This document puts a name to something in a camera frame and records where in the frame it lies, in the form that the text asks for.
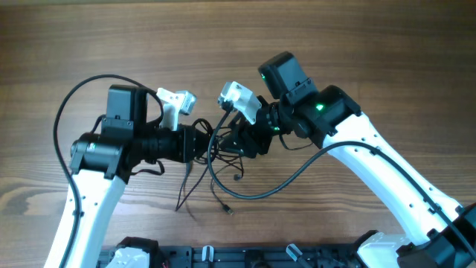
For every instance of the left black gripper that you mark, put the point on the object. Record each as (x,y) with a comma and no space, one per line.
(185,150)

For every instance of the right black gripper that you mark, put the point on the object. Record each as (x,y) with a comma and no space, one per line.
(248,135)

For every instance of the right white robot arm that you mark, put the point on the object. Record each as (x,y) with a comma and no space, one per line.
(437,231)

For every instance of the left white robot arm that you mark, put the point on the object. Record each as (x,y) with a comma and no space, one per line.
(139,126)

